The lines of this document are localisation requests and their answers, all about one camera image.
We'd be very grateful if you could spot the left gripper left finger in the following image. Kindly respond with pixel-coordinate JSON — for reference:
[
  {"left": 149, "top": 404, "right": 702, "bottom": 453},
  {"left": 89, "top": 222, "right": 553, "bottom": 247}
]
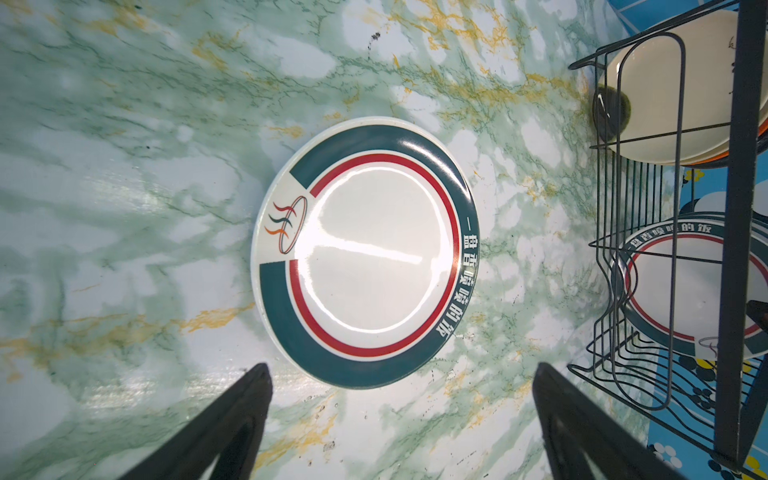
[{"left": 123, "top": 363, "right": 273, "bottom": 479}]

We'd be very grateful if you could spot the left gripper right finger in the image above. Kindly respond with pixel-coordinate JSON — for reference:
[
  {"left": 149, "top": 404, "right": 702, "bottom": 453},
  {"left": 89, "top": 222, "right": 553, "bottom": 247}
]
[{"left": 532, "top": 363, "right": 682, "bottom": 479}]

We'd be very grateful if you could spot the black wire dish rack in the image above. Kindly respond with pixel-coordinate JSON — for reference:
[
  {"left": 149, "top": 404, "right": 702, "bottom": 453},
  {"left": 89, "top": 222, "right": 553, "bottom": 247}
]
[{"left": 569, "top": 1, "right": 767, "bottom": 479}]

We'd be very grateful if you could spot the green red rim plate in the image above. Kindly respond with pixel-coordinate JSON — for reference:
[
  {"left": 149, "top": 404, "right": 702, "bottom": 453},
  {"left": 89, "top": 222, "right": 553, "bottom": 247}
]
[
  {"left": 250, "top": 116, "right": 480, "bottom": 389},
  {"left": 611, "top": 218, "right": 768, "bottom": 361}
]

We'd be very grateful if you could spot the cream plate with flower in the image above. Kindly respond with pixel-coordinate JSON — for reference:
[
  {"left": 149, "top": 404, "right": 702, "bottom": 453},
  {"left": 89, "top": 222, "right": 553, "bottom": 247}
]
[{"left": 593, "top": 10, "right": 738, "bottom": 168}]

